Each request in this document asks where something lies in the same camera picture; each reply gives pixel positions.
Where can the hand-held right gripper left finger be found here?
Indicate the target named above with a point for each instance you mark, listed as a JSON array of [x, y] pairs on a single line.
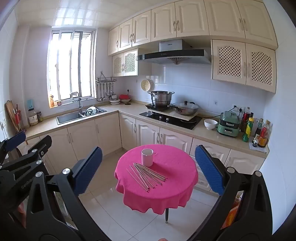
[[89, 170]]

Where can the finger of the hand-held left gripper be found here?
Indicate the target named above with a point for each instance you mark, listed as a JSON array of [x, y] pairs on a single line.
[[16, 140], [44, 143]]

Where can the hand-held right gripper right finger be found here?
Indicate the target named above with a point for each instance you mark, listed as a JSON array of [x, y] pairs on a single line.
[[208, 171]]

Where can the bundle of wooden chopsticks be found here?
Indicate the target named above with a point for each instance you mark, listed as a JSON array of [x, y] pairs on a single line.
[[148, 175]]

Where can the white cup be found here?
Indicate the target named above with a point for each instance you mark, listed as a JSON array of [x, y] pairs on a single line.
[[147, 157]]

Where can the wooden cutting board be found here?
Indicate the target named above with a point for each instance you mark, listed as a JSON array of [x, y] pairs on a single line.
[[10, 113]]

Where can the large labelled glass jar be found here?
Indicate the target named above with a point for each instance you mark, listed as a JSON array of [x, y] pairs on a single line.
[[32, 118]]

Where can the small dark jar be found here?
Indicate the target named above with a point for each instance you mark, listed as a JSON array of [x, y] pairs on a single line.
[[39, 116]]

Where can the pink tablecloth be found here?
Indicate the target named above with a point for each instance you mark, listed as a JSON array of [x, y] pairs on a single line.
[[175, 185]]

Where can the stainless steel sink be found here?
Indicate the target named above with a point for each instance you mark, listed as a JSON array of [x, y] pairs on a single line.
[[69, 117]]

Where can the cream base kitchen cabinets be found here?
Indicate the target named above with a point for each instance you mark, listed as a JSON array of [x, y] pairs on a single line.
[[106, 134]]

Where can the orange bottle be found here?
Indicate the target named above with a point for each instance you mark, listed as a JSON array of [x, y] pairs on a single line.
[[51, 100]]

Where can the white ceramic bowl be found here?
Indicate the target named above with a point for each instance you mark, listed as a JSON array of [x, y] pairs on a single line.
[[211, 124]]

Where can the green electric cooker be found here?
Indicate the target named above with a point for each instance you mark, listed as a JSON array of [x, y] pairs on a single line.
[[229, 126]]

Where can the orange packet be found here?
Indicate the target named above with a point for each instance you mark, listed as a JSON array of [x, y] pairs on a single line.
[[232, 215]]

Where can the black glass gas hob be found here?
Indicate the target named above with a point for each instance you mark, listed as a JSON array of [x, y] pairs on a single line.
[[185, 125]]

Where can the metal kitchen faucet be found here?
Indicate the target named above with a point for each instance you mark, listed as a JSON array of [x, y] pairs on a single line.
[[79, 99]]

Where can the white cloth mat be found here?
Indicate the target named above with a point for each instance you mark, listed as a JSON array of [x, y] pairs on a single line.
[[260, 149]]

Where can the row of condiment bottles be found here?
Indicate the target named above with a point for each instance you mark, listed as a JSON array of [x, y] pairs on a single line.
[[248, 129]]

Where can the wok with glass lid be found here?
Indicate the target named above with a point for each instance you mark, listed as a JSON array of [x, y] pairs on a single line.
[[186, 109]]

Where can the beige slab board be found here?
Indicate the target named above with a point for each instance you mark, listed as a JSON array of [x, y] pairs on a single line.
[[171, 115]]

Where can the stack of white bowls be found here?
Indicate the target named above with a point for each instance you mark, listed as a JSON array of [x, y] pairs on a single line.
[[115, 101]]

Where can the kitchen window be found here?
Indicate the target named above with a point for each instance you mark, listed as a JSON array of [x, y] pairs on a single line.
[[71, 69]]

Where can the black induction cooker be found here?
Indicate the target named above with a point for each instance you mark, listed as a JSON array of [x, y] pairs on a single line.
[[157, 108]]

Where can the bowl with red cover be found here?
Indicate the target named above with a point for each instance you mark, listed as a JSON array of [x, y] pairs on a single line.
[[125, 97]]

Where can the stainless steel stock pot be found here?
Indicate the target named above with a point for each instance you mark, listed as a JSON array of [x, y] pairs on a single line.
[[161, 98]]

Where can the round cream steamer tray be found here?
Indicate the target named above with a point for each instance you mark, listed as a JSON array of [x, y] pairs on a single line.
[[146, 84]]

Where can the small lattice door cabinet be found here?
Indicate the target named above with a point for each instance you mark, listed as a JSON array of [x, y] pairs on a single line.
[[126, 62]]

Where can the large lattice door cabinet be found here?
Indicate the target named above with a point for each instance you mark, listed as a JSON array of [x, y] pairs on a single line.
[[242, 62]]

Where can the black steel range hood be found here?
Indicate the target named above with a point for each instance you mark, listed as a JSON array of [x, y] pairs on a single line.
[[175, 54]]

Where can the white double wall socket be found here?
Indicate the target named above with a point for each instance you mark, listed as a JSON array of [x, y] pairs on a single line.
[[240, 108]]

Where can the metal wall utensil rack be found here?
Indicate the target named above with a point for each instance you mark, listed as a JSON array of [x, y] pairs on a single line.
[[106, 80]]

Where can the cream upper wall cabinets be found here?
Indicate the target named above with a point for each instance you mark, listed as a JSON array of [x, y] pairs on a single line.
[[166, 20]]

